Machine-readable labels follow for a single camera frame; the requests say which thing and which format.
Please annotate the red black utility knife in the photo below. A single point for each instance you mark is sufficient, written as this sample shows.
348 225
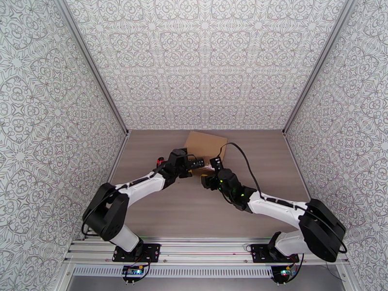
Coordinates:
159 161

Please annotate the brown cardboard express box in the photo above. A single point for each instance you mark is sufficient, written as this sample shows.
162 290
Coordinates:
206 144

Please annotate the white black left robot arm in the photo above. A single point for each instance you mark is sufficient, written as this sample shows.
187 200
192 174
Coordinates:
142 188

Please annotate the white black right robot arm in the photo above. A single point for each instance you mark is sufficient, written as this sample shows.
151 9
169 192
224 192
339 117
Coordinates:
276 206

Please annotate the clear packing tape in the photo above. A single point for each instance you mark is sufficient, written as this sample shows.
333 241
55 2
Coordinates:
208 167

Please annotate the aluminium table edge strip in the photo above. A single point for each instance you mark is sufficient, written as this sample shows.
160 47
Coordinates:
120 153
292 153

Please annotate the perforated metal vent strip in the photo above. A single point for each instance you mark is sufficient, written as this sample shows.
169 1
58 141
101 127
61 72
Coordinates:
197 271

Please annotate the aluminium mounting rail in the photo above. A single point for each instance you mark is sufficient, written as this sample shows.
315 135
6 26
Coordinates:
206 249

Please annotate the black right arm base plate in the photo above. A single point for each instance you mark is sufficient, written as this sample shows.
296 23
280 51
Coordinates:
259 253

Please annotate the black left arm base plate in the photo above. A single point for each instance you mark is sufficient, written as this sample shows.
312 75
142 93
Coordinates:
151 252

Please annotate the aluminium corner post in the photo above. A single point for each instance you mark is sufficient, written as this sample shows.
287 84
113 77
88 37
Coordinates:
92 64
318 64

